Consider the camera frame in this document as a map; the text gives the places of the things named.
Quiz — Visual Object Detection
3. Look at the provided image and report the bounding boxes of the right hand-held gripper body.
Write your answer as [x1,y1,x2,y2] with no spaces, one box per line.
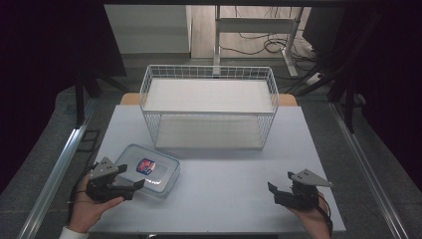
[274,168,334,211]

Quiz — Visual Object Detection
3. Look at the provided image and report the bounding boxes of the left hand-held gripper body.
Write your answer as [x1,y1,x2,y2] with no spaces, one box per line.
[85,156,135,203]

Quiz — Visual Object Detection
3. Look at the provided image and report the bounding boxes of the clear plastic lidded container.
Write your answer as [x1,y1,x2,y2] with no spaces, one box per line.
[113,142,182,200]

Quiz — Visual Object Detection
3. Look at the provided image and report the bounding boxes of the person's left hand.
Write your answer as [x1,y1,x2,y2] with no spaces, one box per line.
[68,173,125,234]

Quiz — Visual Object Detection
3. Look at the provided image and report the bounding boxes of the person's right hand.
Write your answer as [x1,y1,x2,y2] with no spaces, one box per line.
[287,192,333,239]

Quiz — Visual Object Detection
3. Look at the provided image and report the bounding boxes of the white sleeve cuff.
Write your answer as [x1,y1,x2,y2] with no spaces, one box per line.
[58,226,91,239]

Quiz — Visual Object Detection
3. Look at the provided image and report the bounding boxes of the wooden table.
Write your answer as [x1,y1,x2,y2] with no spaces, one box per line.
[119,92,299,108]

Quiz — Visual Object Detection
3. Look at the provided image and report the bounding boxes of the black metal stand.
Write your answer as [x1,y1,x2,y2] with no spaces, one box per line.
[74,71,131,129]

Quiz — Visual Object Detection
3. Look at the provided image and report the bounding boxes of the black tripod stand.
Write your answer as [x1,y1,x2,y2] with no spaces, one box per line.
[286,13,382,134]

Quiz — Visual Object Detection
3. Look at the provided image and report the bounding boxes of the white power strip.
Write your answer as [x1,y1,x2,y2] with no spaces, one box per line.
[304,72,322,87]

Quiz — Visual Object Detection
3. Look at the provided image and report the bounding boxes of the dark curtain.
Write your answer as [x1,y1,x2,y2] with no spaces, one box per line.
[341,4,422,185]
[0,0,127,195]

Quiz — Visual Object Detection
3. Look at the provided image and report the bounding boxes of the white cabinet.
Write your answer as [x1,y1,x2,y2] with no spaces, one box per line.
[104,4,193,56]

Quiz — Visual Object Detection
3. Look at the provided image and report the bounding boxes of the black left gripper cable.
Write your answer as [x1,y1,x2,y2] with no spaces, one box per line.
[67,161,100,227]

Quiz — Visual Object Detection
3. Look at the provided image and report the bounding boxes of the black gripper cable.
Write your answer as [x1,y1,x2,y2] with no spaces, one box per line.
[67,161,100,227]
[317,193,334,239]

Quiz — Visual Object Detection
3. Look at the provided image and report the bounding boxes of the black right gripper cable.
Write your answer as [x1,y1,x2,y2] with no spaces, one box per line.
[317,193,334,239]

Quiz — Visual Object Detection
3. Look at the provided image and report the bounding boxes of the aluminium rail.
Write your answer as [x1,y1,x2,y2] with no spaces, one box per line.
[15,98,98,239]
[328,101,411,239]

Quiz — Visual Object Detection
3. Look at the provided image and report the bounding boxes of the white wire rack shelf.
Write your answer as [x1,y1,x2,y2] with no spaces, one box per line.
[138,64,280,151]

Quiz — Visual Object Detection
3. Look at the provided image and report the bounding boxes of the black floor cables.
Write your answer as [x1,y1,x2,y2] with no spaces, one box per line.
[219,6,318,64]

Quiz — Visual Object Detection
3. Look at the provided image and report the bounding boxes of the white desk frame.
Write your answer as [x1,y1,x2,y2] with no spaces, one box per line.
[212,4,305,79]

